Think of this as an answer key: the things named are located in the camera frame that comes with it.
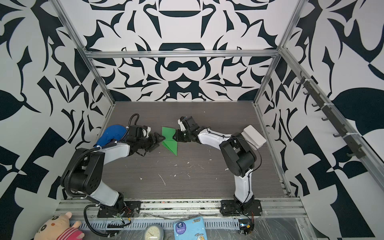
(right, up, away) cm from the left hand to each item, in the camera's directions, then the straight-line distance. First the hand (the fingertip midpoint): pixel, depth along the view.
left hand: (163, 138), depth 91 cm
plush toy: (-39, -34, -28) cm, 58 cm away
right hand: (+6, +1, 0) cm, 6 cm away
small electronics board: (+43, -40, -20) cm, 62 cm away
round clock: (+1, -37, -27) cm, 45 cm away
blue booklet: (+16, -36, -26) cm, 47 cm away
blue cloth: (-33, +3, +8) cm, 34 cm away
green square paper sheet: (+3, -4, +5) cm, 7 cm away
